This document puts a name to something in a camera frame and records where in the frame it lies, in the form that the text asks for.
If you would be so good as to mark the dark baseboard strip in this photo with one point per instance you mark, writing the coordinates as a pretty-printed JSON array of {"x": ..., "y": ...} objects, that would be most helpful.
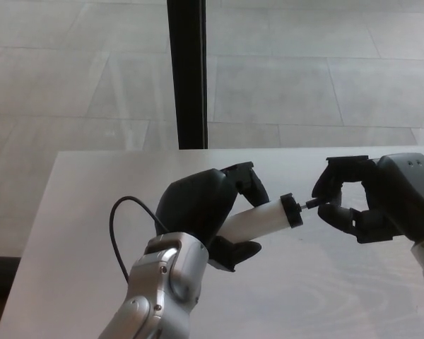
[{"x": 0, "y": 277}]

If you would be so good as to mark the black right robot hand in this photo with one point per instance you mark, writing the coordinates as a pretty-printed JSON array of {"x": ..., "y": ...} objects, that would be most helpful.
[{"x": 403, "y": 190}]

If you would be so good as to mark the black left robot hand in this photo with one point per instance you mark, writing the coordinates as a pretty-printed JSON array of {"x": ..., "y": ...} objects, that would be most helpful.
[{"x": 194, "y": 205}]

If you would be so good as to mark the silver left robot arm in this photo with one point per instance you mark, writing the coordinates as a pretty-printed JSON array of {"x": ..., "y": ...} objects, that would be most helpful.
[{"x": 162, "y": 282}]

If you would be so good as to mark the black vertical window post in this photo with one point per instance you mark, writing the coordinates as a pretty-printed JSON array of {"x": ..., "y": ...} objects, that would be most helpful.
[{"x": 189, "y": 70}]

